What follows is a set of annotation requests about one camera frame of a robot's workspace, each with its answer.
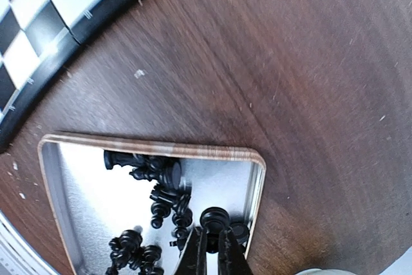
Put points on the black chess pawn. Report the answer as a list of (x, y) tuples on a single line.
[(214, 220)]

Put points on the white bowl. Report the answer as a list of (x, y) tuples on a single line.
[(319, 272)]

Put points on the wooden metal tray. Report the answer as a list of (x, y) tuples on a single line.
[(93, 201)]

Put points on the black white chess board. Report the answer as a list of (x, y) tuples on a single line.
[(38, 37)]

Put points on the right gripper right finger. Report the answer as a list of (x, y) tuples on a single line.
[(230, 257)]

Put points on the black chess pieces pile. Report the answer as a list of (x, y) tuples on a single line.
[(169, 199)]

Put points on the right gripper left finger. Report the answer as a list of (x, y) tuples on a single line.
[(193, 260)]

